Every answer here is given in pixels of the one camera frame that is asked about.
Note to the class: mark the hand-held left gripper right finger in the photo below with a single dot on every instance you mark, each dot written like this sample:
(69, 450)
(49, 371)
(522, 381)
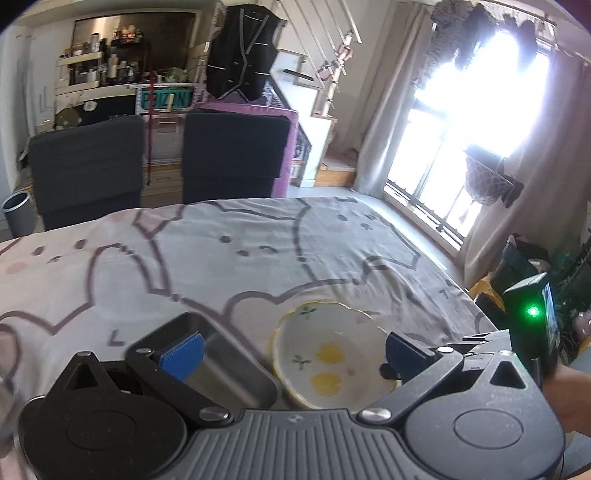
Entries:
(404, 353)

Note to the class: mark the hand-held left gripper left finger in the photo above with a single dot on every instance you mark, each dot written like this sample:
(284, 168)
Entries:
(182, 355)

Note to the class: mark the rectangular stainless steel tray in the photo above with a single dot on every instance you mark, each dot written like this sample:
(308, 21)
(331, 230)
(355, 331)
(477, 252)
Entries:
(231, 364)

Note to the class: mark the small yellow-flower scalloped bowl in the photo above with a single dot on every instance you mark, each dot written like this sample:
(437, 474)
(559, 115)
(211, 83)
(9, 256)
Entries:
(323, 341)

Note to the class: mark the person's right forearm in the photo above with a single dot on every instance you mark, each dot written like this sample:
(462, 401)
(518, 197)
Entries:
(568, 397)

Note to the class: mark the beige curtain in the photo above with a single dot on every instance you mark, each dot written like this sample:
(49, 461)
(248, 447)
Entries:
(531, 221)
(392, 106)

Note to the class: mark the cartoon-print tablecloth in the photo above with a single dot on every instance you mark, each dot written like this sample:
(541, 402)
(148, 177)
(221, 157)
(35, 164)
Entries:
(277, 254)

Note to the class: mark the black balcony railing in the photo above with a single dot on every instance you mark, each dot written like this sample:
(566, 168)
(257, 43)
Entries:
(429, 212)

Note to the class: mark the hanging patterned net bag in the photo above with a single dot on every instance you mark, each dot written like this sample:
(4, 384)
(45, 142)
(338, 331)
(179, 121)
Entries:
(489, 177)

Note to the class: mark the wooden staircase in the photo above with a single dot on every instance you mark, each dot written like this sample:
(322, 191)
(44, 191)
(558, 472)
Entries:
(334, 173)

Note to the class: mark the dark fabric chair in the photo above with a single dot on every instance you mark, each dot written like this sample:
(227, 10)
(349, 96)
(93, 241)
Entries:
(87, 170)
(231, 152)

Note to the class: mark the grey trash bin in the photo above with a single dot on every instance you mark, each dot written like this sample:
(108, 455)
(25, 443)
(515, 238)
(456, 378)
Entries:
(18, 212)

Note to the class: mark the white perforated rack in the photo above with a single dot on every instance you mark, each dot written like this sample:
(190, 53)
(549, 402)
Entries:
(164, 138)

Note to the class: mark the red stick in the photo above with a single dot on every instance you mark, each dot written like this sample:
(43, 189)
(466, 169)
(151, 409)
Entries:
(149, 138)

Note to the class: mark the purple panel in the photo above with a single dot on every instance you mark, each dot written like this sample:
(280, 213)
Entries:
(286, 152)

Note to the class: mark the teal lettered sign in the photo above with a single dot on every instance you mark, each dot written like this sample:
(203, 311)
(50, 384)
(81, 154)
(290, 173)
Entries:
(164, 99)

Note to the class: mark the red clamps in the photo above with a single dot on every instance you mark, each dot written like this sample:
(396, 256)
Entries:
(339, 62)

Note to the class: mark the cream rack with bottles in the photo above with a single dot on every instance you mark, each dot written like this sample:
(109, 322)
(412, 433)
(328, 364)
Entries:
(81, 69)

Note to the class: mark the black vest with white trim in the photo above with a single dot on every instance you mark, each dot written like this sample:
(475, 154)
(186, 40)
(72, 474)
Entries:
(240, 55)

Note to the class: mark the dark hanging clothes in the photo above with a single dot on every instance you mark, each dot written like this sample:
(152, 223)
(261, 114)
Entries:
(480, 23)

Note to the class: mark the stair railing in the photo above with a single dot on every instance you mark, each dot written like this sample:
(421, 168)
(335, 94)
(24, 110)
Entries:
(323, 27)

